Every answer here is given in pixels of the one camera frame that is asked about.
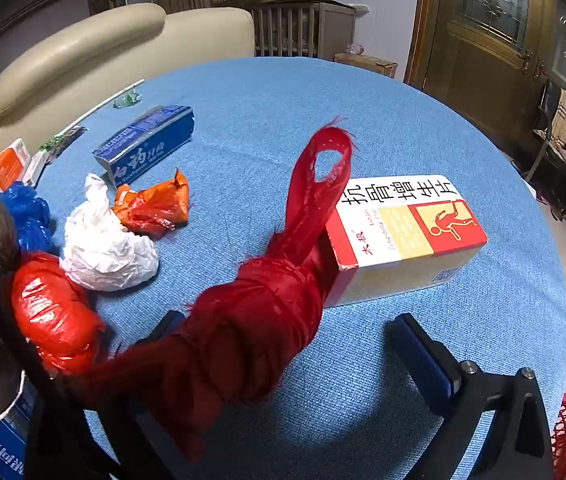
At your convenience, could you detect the small white packet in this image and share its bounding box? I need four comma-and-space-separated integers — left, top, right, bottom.
23, 150, 49, 186

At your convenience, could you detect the brown cardboard box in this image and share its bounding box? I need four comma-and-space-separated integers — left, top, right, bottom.
333, 51, 399, 79

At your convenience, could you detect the blue plastic bag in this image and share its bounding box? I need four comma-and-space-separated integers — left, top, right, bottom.
0, 182, 53, 256

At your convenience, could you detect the blue white carton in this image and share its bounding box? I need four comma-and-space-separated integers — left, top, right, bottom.
0, 375, 39, 480

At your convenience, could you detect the metal frame chair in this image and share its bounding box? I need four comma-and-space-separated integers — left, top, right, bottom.
518, 80, 566, 221

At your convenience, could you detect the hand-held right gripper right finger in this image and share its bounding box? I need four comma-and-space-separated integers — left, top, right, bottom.
387, 312, 554, 480

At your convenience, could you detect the green candy wrapper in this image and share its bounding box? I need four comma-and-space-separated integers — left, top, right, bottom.
113, 90, 142, 109

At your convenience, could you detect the orange plastic bag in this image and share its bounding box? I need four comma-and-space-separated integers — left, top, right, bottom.
113, 167, 189, 240

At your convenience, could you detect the wooden double door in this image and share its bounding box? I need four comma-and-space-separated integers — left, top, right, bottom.
405, 0, 566, 151

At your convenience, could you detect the beige leather sofa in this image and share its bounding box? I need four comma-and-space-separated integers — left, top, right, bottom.
0, 2, 256, 206

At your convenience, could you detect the wooden baby crib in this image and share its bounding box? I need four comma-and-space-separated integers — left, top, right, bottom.
213, 0, 356, 61

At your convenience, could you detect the dark red plastic bag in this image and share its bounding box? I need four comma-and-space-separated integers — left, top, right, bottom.
80, 117, 359, 463

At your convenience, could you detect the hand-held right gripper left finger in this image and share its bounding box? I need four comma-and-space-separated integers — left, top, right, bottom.
23, 310, 199, 480

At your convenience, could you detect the plaid scarf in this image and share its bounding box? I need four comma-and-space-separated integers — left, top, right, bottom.
548, 87, 566, 148

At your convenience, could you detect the thin white stick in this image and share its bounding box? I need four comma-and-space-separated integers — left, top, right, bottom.
53, 78, 145, 143

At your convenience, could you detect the white red medicine box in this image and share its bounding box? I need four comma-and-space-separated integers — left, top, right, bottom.
323, 175, 488, 308

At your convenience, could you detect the dark green wrapper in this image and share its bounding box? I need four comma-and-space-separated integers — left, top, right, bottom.
38, 126, 86, 166

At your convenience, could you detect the white plastic bag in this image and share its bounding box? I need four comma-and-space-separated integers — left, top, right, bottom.
60, 174, 160, 292

